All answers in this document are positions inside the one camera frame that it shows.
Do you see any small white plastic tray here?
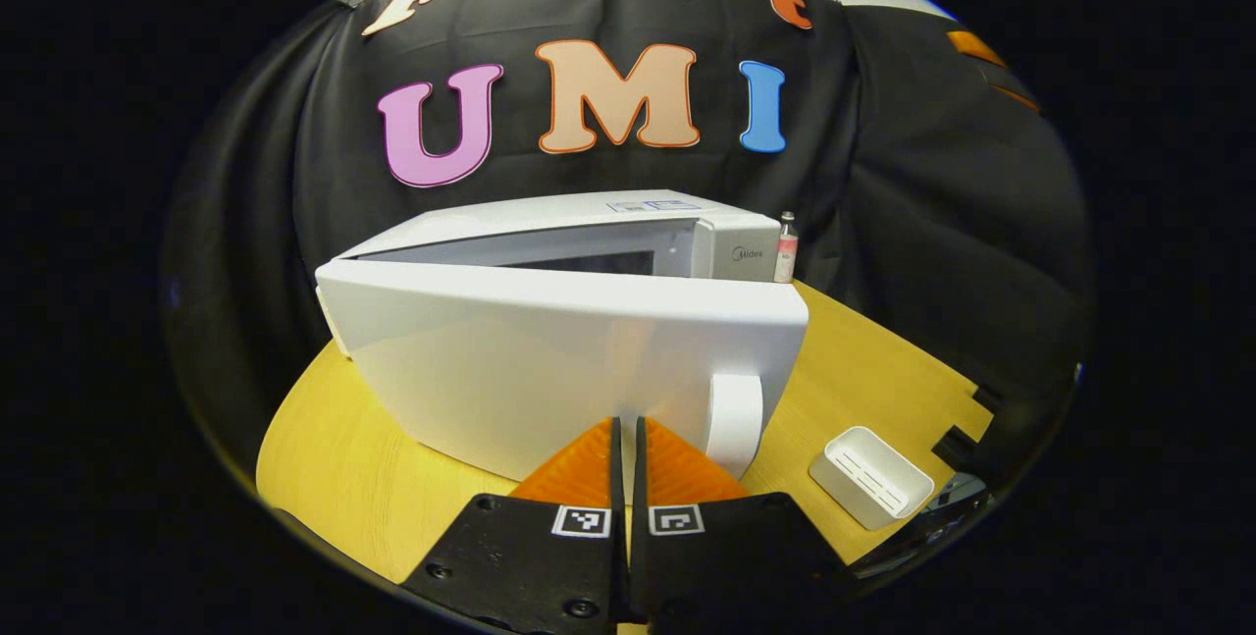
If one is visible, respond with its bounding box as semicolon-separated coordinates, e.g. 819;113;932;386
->
810;426;936;530

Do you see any white microwave oven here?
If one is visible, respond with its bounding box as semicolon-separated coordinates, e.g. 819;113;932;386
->
314;189;811;481

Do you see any small bottle with pink label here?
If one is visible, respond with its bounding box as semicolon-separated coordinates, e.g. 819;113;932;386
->
773;211;799;284

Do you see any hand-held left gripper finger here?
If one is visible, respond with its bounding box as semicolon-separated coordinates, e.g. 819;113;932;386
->
628;416;855;628
402;416;627;628

